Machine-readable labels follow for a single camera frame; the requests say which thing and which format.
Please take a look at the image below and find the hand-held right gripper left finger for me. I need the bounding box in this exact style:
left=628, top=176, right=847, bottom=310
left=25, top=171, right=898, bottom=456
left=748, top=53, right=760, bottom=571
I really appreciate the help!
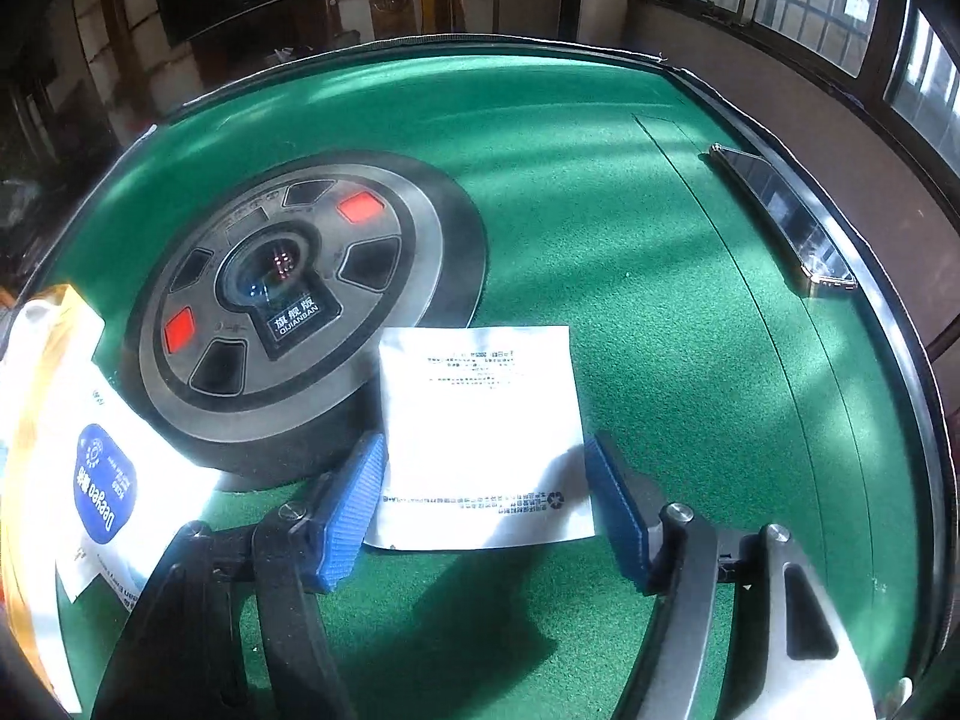
left=90, top=431, right=391, bottom=720

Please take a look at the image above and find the round table control panel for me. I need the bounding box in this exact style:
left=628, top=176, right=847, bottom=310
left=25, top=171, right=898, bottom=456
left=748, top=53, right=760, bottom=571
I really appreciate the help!
left=124, top=150, right=488, bottom=490

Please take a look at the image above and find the plain white packet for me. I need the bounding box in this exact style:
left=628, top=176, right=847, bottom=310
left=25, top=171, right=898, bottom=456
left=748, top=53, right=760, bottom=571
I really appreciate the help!
left=373, top=325, right=599, bottom=554

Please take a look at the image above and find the yellow cardboard box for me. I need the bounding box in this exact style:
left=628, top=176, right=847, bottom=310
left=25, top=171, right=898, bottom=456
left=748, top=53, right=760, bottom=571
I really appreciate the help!
left=0, top=283, right=110, bottom=717

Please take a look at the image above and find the white wipe packet heart label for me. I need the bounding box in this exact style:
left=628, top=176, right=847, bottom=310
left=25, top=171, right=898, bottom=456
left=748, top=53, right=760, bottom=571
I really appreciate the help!
left=56, top=379, right=226, bottom=605

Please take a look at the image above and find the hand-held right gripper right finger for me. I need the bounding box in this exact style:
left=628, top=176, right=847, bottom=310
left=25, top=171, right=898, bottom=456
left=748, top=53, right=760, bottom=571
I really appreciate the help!
left=586, top=431, right=878, bottom=720

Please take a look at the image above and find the smartphone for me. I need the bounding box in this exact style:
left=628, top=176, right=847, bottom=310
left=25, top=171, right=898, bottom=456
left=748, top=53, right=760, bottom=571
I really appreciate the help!
left=707, top=141, right=861, bottom=295

